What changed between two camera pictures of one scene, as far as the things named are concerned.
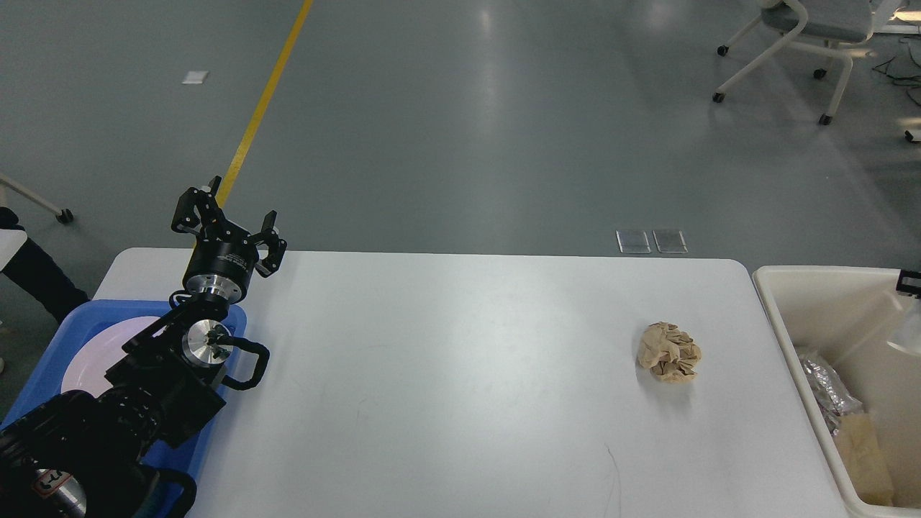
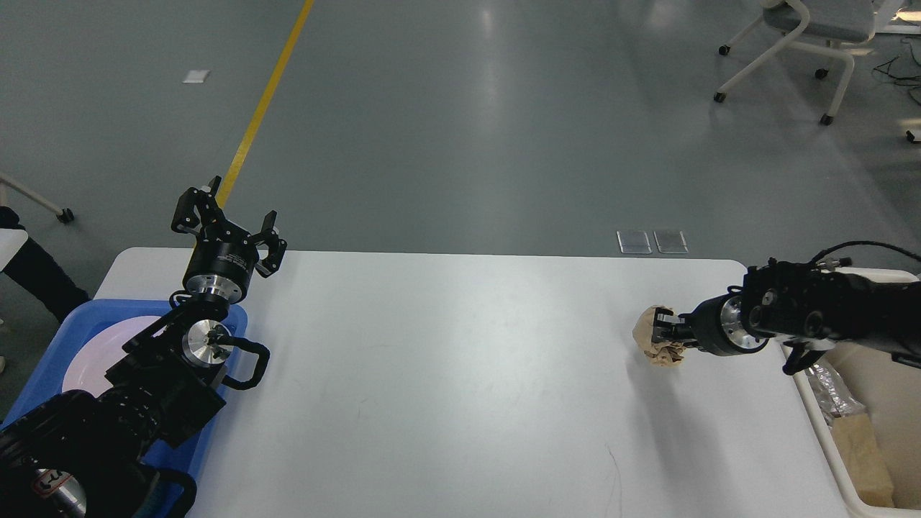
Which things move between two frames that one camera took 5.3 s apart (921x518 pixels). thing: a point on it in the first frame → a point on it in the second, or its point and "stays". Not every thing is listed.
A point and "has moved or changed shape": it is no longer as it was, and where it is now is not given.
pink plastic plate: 94,355 stays
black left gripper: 223,258 stays
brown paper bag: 866,463 stays
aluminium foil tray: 832,399 stays
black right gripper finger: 909,283 → 716,324
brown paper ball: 670,354 has moved or changed shape
